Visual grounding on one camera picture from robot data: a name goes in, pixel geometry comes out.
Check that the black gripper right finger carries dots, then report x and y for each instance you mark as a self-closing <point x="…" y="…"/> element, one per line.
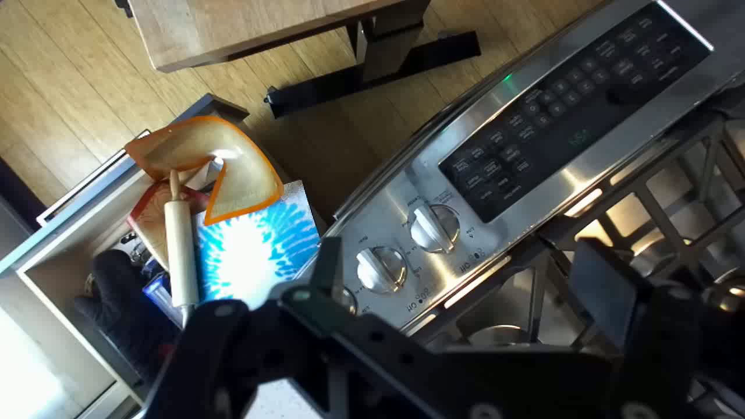
<point x="608" y="291"/>

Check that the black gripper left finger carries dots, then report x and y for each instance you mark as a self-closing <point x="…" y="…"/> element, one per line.
<point x="327" y="269"/>

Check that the silver stove knob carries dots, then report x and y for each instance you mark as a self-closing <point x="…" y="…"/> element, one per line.
<point x="381" y="270"/>
<point x="351" y="299"/>
<point x="433" y="226"/>

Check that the blue and white cloth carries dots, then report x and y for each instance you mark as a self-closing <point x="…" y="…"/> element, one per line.
<point x="260" y="248"/>

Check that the wooden rolling pin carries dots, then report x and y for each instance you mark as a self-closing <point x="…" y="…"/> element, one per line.
<point x="182" y="248"/>

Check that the brown flat item in drawer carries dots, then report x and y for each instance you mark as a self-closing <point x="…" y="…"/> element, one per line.
<point x="145" y="221"/>

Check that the stainless steel gas stove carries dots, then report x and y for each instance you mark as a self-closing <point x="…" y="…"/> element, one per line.
<point x="457" y="130"/>

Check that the black item in drawer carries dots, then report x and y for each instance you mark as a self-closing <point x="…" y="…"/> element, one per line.
<point x="125" y="302"/>

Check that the open white kitchen drawer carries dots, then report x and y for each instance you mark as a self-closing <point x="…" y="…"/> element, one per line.
<point x="48" y="341"/>

